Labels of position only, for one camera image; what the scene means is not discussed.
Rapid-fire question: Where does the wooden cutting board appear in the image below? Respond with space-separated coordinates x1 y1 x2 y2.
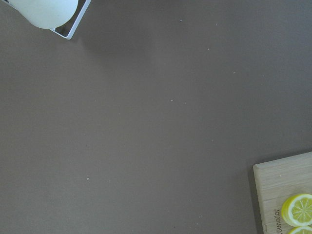
253 152 312 234

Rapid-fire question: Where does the lemon slice upper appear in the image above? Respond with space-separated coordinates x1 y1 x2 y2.
281 194 312 227

